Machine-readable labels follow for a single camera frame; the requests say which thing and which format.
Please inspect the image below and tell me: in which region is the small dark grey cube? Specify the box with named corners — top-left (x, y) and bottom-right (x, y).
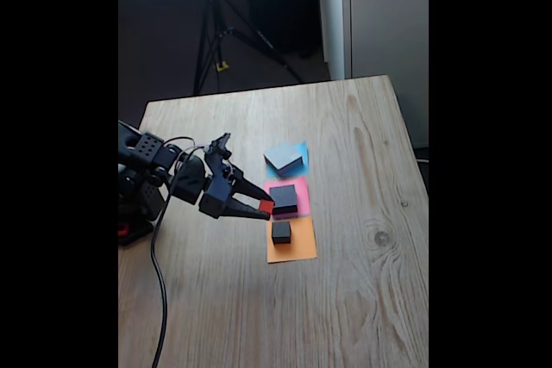
top-left (271, 220), bottom-right (293, 246)

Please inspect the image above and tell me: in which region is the large grey square block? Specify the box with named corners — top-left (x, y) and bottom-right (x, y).
top-left (263, 142), bottom-right (304, 177)

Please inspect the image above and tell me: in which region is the medium black square block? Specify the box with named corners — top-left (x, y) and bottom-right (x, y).
top-left (268, 184), bottom-right (300, 217)

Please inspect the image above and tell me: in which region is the pink paper sheet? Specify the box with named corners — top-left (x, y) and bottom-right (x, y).
top-left (263, 176), bottom-right (311, 220)

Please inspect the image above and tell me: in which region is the blue paper sheet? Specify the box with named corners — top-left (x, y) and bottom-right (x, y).
top-left (266, 140), bottom-right (311, 178)

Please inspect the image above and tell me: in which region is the orange paper sheet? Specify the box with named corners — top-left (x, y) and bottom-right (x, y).
top-left (266, 215), bottom-right (318, 265)

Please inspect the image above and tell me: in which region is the red black table clamp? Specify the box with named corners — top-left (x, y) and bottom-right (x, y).
top-left (117, 217), bottom-right (155, 246)

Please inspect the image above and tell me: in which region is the black tripod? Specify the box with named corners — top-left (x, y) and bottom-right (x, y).
top-left (191, 0), bottom-right (305, 97)

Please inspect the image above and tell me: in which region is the white grey cabinet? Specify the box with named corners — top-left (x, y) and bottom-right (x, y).
top-left (317, 0), bottom-right (430, 149)

